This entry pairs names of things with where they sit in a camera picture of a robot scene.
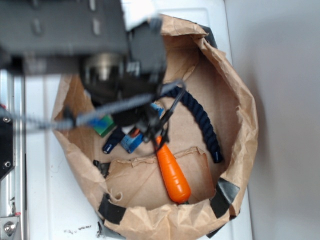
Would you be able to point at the orange plastic carrot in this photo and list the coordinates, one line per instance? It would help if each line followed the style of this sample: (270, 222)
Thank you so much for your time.
(175, 181)

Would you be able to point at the green rectangular block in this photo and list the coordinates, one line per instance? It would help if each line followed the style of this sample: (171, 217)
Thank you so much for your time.
(104, 126)

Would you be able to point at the black corner bracket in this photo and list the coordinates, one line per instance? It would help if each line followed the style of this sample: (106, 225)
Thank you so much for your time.
(7, 162)

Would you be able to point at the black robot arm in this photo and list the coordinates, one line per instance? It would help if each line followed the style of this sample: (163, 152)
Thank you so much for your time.
(42, 37)

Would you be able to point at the aluminium frame rail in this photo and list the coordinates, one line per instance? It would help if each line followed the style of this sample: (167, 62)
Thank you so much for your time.
(13, 197)

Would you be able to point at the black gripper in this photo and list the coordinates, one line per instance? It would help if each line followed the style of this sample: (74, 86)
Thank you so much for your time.
(122, 85)

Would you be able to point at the brown paper bag container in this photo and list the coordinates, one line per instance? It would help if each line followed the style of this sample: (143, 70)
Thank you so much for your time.
(127, 190)

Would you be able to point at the blue sponge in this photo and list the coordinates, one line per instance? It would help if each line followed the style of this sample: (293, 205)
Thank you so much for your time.
(131, 143)

